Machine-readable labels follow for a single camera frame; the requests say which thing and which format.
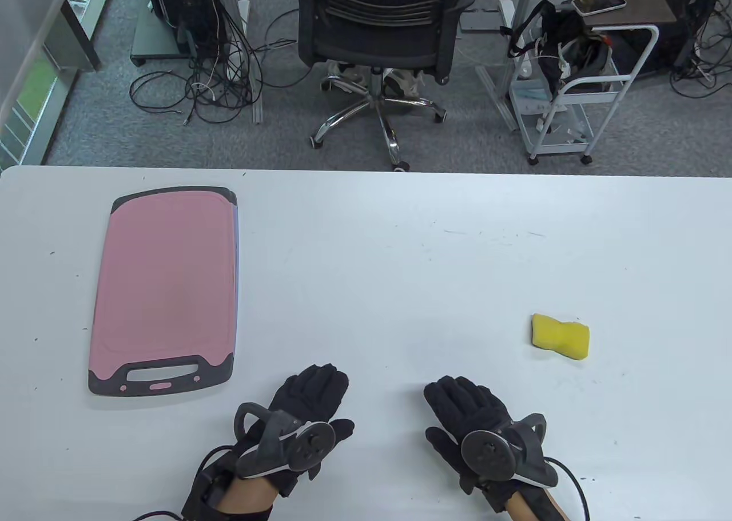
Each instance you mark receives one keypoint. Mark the person's right hand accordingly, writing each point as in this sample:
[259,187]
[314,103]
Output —
[463,401]

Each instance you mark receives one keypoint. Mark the person's left hand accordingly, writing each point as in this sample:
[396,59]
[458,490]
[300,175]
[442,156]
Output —
[311,392]

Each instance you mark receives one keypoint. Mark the yellow sponge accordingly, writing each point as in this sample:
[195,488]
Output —
[557,338]

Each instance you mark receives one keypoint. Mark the pink cutting board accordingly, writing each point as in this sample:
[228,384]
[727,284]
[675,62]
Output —
[166,281]

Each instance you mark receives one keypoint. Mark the person's left forearm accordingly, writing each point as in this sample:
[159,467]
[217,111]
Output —
[246,495]

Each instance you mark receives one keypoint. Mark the person's right forearm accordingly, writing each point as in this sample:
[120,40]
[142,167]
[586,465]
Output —
[523,509]

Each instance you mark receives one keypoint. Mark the grey left hand controller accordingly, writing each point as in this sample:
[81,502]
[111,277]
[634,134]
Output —
[311,444]

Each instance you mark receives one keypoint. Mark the grey hand controller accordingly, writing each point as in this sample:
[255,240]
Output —
[486,452]
[311,444]

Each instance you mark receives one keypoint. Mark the grey right hand controller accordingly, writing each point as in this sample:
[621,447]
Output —
[486,452]

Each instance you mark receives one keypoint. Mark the pale blue packet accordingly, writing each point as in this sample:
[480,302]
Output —
[529,95]

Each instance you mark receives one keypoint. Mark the white utility cart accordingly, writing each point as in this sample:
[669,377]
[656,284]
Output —
[595,84]

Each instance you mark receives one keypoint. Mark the black office chair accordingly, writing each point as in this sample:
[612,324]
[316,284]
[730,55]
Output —
[377,35]

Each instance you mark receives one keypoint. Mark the grey floor plate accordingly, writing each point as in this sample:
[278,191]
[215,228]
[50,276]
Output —
[480,22]

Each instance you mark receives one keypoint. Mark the black bag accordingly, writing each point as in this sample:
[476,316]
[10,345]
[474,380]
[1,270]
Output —
[563,35]

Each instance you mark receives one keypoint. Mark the grey stand base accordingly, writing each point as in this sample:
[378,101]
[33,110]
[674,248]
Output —
[151,38]

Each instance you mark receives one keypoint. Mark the black computer rack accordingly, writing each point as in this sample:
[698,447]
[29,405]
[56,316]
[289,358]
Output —
[194,6]

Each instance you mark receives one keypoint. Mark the white smartphone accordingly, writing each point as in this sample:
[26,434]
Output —
[597,2]

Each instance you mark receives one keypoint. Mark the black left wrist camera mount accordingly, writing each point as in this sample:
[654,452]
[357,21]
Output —
[209,489]

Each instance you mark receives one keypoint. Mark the grey window frame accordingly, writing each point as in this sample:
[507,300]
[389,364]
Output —
[34,138]

